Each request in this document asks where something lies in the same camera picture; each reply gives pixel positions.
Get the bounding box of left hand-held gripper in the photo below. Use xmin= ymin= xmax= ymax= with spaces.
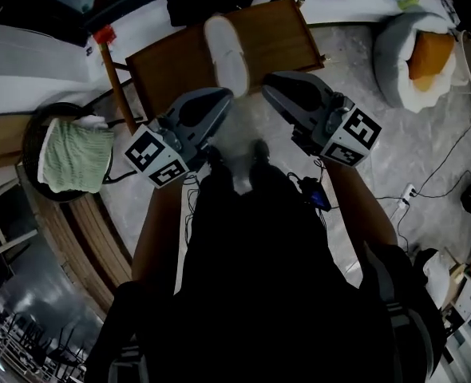
xmin=124 ymin=87 xmax=234 ymax=189

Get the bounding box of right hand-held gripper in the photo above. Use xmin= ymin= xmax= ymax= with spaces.
xmin=261 ymin=71 xmax=382 ymax=168

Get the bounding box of white slipper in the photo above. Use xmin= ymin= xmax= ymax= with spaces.
xmin=203 ymin=14 xmax=250 ymax=98

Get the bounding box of person's left forearm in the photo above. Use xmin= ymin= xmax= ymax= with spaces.
xmin=131 ymin=179 xmax=188 ymax=295

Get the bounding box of person's right forearm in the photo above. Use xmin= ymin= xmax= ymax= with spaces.
xmin=324 ymin=158 xmax=398 ymax=263

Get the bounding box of person's black shoe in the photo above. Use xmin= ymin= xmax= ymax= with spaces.
xmin=206 ymin=144 xmax=225 ymax=168
xmin=251 ymin=139 xmax=271 ymax=167

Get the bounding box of wooden tray table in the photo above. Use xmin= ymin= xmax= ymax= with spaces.
xmin=98 ymin=0 xmax=327 ymax=136

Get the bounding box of blue black device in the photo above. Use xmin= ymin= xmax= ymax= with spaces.
xmin=295 ymin=176 xmax=332 ymax=211

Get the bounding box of grey round cushion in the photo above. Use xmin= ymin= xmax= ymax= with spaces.
xmin=373 ymin=11 xmax=470 ymax=114

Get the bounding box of orange cushion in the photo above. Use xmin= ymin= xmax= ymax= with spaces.
xmin=408 ymin=30 xmax=456 ymax=93

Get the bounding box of green knitted cloth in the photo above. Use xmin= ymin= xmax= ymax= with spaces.
xmin=38 ymin=113 xmax=116 ymax=195

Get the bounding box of white power strip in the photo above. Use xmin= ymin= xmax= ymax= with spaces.
xmin=397 ymin=183 xmax=417 ymax=208

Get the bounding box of person's black clothing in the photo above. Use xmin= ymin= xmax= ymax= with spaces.
xmin=84 ymin=160 xmax=447 ymax=383

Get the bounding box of black cable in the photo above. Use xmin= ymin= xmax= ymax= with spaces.
xmin=382 ymin=118 xmax=471 ymax=255

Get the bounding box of black wire basket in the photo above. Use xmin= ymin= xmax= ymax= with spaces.
xmin=22 ymin=102 xmax=113 ymax=203

